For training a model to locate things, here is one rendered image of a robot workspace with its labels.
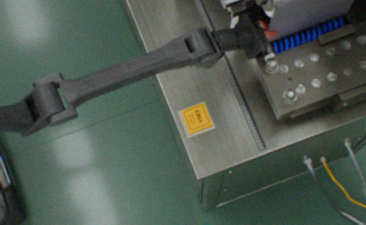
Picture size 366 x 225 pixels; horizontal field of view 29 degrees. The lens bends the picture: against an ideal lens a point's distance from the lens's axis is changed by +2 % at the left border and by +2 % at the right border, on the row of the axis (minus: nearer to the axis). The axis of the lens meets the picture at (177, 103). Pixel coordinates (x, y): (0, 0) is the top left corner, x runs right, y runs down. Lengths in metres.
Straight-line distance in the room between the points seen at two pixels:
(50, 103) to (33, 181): 1.32
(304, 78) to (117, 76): 0.53
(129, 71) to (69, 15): 1.48
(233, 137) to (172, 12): 0.42
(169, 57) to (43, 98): 0.31
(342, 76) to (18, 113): 0.84
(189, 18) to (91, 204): 1.07
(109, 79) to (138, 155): 1.26
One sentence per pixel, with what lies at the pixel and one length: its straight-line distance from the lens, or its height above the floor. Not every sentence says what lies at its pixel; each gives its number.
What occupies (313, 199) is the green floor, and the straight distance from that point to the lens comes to 2.84.
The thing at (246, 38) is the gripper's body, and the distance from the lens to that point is 1.73.
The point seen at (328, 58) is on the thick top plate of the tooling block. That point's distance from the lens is 1.88.
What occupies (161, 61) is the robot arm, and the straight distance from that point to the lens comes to 1.62.
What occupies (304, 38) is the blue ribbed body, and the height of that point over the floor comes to 1.04.
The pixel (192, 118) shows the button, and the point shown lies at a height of 0.92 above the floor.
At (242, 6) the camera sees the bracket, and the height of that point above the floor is 1.14.
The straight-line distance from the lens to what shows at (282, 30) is 1.83.
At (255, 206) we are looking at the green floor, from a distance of 2.80.
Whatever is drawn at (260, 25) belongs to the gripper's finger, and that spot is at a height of 1.15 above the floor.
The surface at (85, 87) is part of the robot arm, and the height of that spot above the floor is 1.27.
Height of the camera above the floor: 2.77
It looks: 74 degrees down
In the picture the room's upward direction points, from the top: 4 degrees counter-clockwise
